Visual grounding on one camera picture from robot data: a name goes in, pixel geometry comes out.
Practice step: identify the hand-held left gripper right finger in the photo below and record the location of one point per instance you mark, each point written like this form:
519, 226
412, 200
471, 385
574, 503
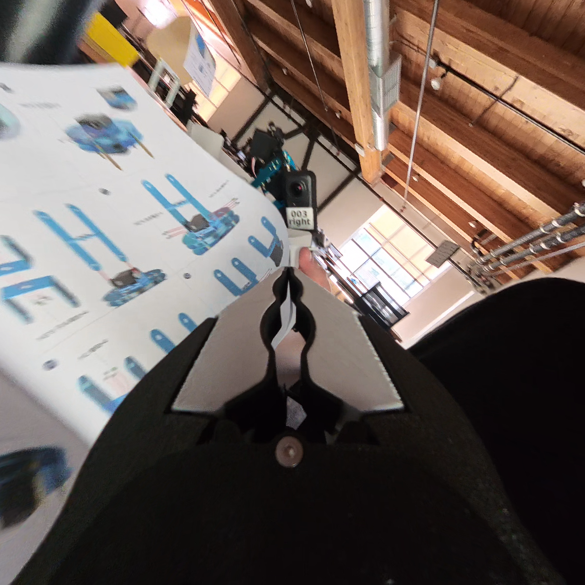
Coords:
352, 365

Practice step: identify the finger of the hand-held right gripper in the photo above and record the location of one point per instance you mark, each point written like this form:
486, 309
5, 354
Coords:
301, 238

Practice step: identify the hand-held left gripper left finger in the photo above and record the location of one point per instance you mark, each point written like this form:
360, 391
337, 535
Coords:
219, 365

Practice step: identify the printed instruction manual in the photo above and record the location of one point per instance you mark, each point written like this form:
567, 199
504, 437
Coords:
114, 205

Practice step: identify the blue toy robot arm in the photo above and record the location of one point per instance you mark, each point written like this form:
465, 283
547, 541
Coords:
269, 173

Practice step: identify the person's right hand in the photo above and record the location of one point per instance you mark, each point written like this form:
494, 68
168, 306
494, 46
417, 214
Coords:
315, 269

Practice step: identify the large grid window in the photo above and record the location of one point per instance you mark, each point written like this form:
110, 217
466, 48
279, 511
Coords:
388, 256

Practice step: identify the hanging grey panel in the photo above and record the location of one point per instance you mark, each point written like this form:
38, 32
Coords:
442, 253

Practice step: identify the person's black top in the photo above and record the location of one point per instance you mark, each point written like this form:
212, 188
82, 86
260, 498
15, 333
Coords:
502, 388

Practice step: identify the black ceiling pipes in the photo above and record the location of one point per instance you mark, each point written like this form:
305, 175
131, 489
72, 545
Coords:
525, 247

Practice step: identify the yellow storage bin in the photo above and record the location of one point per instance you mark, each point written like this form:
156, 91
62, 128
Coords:
112, 41

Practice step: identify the silver ceiling duct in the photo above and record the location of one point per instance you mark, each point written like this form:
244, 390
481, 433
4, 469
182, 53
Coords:
379, 55

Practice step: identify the white wall poster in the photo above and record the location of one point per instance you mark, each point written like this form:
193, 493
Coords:
199, 64

